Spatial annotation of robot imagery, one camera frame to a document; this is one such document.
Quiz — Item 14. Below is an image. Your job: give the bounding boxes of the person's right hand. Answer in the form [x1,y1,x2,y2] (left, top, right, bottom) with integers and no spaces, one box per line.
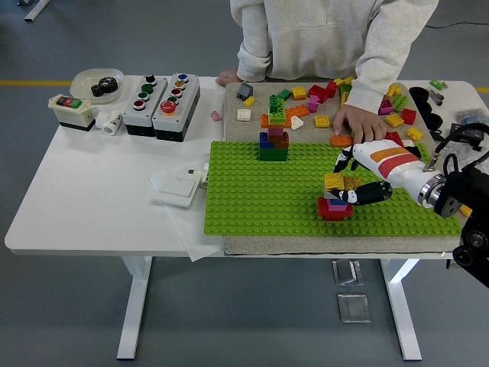
[214,68,241,86]

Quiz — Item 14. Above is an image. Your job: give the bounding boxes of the robot right hand white shell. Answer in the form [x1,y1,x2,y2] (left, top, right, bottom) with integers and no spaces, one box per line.
[330,139,436,206]

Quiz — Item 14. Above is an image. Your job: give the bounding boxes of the person's left hand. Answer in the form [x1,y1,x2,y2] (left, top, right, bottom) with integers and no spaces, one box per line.
[331,103,389,143]

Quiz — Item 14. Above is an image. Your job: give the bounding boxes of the green studded baseplate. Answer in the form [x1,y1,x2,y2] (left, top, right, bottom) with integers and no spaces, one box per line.
[203,140,465,236]

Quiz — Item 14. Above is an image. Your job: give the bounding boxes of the orange flat toy brick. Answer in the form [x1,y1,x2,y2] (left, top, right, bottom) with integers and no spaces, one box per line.
[261,114,293,130]

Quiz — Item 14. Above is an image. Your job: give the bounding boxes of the red wide toy brick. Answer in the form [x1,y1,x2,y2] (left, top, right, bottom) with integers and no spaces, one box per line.
[316,196,355,222]

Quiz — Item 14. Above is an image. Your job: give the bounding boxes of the dark green toy brick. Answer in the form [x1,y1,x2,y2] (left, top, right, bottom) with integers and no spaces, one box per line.
[258,147,290,162]

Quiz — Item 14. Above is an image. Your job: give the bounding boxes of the grey-brown mat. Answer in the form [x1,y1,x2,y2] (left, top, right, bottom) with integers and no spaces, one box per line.
[222,81,481,256]

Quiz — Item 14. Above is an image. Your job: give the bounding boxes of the clear plastic bags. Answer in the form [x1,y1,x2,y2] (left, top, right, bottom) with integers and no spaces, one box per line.
[439,141,489,171]

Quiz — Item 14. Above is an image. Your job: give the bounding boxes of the grey emergency stop control box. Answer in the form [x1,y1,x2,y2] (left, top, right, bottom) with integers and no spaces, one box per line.
[151,72,202,143]

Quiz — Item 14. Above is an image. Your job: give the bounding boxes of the small metal tool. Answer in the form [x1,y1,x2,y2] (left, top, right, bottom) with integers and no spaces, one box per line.
[427,87,445,107]

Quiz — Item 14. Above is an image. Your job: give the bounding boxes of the person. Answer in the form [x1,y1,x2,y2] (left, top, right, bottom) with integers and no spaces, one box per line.
[228,0,440,83]

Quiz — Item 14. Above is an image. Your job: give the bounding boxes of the black electronic device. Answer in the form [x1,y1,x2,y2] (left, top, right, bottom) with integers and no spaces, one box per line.
[449,122,486,149]

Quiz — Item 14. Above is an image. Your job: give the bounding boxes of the grey three-button control box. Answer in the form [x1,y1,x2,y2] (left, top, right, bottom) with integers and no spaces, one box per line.
[122,74,169,138]

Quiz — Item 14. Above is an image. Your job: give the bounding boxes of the blue item in bag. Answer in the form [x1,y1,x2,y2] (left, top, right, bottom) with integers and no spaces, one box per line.
[452,109,489,125]

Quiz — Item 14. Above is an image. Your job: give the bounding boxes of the metal floor plate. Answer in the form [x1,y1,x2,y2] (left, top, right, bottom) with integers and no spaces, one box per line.
[331,258,364,287]
[336,292,372,324]

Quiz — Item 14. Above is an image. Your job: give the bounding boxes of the white pipe tee fitting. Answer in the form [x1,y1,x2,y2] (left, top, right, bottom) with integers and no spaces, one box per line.
[94,109,124,136]

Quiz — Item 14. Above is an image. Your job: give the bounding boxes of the white plastic bowl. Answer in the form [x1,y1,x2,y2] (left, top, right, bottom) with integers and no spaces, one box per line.
[70,67,125,106]

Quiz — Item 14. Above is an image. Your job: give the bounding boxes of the white table leg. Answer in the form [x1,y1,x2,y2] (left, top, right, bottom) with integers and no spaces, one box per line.
[380,258,423,362]
[116,256,154,361]

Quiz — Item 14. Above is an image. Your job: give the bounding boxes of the white paper sheet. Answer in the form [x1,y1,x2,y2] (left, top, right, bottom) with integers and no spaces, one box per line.
[148,170,226,264]

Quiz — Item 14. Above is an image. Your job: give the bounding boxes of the white wall switch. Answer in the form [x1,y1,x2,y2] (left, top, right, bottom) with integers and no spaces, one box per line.
[151,174,202,209]

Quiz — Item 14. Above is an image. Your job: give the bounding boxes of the black floor cable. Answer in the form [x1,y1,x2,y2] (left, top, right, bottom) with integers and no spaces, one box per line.
[426,21,489,30]

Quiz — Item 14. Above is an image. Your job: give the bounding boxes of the red green rocker switch box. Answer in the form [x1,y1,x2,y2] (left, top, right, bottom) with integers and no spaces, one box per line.
[47,94,96,133]

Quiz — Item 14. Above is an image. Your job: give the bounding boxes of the white frame foot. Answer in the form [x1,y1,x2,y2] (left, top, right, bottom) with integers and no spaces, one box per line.
[23,0,50,22]

